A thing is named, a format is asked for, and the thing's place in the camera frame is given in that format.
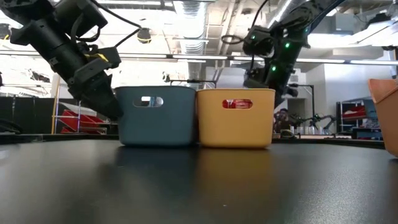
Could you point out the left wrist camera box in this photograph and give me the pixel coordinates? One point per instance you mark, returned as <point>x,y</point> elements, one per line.
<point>109,57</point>

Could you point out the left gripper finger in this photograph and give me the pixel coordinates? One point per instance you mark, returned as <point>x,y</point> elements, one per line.
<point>99,96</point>

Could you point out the yellow tape piece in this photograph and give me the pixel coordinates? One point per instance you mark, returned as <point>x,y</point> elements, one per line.
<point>96,56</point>

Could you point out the red soda can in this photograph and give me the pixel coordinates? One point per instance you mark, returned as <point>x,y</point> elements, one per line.
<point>239,104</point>

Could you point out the red shelf bin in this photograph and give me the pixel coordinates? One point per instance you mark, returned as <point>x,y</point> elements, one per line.
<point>354,111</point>

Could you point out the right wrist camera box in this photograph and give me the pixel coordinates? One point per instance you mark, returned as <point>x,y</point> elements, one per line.
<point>258,40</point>

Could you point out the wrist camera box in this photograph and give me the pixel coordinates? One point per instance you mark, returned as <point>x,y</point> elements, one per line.
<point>258,40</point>
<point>109,57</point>

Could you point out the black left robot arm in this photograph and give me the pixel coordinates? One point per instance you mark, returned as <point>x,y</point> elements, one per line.
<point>40,34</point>

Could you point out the large spiral ventilation duct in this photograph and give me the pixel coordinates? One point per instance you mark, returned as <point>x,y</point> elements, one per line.
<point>281,11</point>

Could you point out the long ceiling light strip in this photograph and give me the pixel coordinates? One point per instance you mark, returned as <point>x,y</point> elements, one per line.
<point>199,57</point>

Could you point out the background black robot arm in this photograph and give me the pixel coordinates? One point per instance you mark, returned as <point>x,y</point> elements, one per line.
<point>314,119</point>

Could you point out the red storage bin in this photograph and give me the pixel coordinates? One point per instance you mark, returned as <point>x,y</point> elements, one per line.
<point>81,116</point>
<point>84,130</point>

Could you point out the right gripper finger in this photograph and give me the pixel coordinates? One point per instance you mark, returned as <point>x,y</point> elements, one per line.
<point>284,96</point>
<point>256,84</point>

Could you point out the person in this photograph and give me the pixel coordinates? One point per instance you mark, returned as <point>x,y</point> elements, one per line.
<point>281,119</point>

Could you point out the orange plastic bin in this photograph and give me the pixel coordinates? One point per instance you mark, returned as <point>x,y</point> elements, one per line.
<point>388,118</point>

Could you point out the grey shelving unit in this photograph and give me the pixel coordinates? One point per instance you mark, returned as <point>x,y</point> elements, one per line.
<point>357,124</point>

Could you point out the blue plastic bin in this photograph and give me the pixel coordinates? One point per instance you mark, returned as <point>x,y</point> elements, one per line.
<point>155,127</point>

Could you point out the yellow plastic bin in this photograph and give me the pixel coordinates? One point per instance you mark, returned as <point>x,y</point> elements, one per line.
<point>236,130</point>

